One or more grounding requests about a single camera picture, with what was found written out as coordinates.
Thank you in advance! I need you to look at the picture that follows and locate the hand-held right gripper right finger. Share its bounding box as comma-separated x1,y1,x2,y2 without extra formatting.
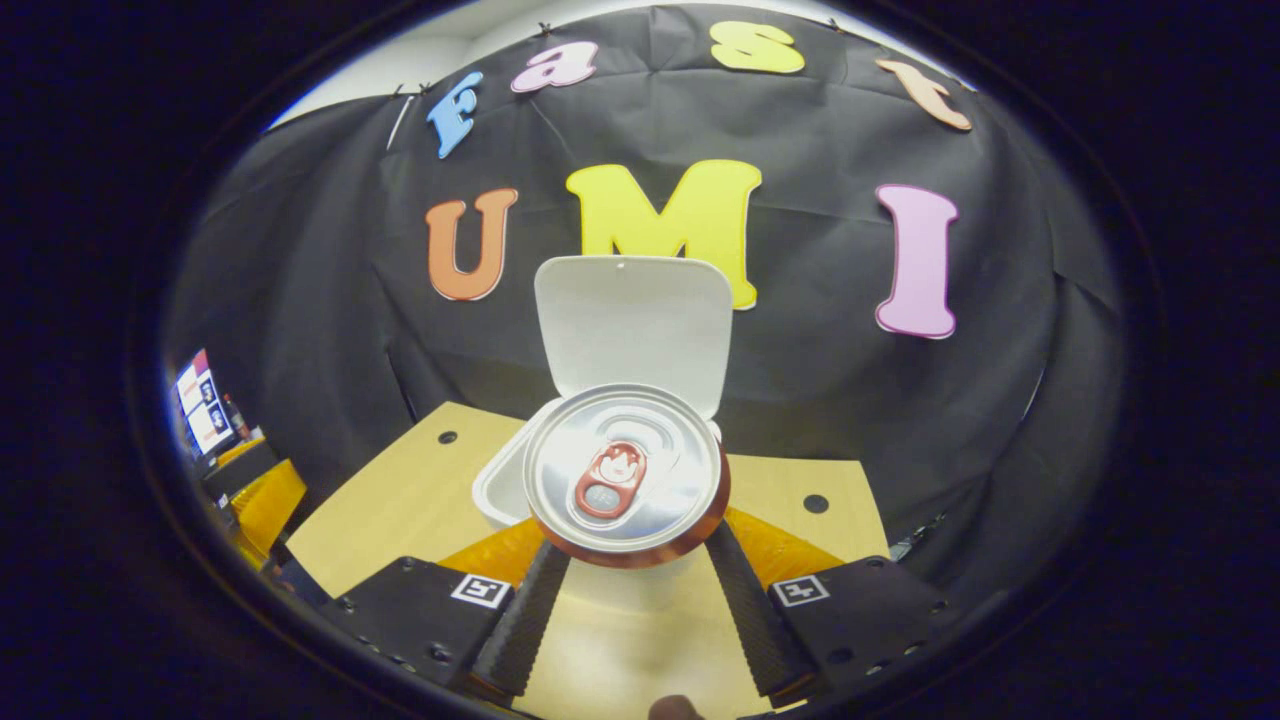
703,506,951,699

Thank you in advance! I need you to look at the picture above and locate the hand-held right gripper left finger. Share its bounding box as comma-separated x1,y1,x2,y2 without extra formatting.
330,518,573,701

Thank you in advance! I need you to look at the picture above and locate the red pop can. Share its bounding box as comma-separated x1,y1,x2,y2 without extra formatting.
522,383,732,570

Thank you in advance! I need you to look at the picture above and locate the white desktop garbage bin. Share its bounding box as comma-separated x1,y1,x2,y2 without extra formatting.
472,255,734,613

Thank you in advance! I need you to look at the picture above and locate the wooden desktop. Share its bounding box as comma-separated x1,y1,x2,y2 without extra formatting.
287,402,891,720

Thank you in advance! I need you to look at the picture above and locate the computer monitor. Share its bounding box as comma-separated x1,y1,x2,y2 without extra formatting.
175,348,239,463

